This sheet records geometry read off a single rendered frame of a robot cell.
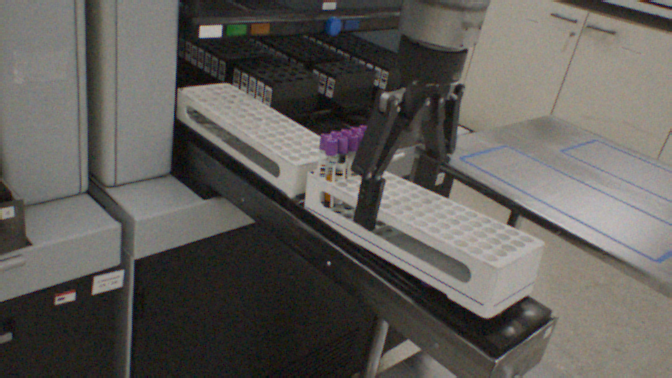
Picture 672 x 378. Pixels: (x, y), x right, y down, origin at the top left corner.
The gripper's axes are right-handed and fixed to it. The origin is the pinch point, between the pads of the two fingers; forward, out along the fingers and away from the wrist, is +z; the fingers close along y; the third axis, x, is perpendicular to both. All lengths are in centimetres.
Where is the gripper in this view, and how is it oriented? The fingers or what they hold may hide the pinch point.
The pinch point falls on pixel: (395, 199)
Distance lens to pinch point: 79.4
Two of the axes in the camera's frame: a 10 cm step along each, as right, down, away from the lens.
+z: -1.7, 8.7, 4.6
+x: -6.8, -4.4, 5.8
